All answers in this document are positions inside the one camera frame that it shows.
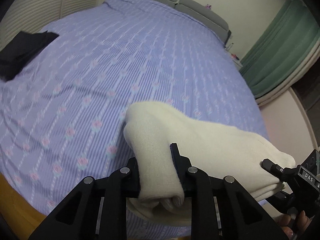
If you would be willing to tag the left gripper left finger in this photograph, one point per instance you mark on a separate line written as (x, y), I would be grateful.
(94, 209)

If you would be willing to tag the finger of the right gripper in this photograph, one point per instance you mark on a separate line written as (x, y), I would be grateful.
(289, 175)
(282, 201)

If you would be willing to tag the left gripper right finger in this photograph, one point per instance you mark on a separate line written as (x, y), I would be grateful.
(222, 208)

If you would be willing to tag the cream white pants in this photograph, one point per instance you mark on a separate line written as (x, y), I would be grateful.
(217, 149)

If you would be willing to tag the right hand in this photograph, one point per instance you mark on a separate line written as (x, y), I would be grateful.
(293, 227)

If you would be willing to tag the purple floral bed sheet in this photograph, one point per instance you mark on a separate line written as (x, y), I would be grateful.
(62, 116)

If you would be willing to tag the white nightstand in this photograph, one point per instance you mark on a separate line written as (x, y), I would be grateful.
(236, 61)

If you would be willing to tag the green curtain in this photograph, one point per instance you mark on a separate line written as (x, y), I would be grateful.
(281, 49)

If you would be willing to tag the folded black garment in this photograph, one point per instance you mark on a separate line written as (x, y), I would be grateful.
(21, 50)

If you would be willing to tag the grey padded headboard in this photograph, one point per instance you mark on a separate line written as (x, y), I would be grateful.
(210, 19)

